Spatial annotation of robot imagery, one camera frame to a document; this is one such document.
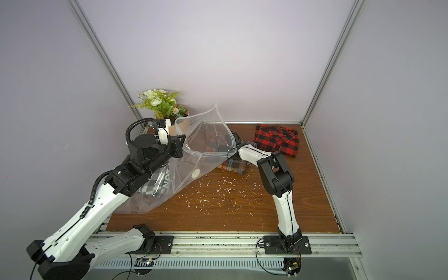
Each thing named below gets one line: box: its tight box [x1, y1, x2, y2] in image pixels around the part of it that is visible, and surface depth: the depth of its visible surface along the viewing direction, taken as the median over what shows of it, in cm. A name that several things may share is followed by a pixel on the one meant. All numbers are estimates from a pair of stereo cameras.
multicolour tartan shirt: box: [206, 134, 248, 175], surface depth 97 cm
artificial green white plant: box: [129, 88, 181, 119], surface depth 94 cm
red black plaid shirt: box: [253, 123, 300, 158], surface depth 112 cm
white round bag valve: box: [191, 168, 201, 178], surface depth 83 cm
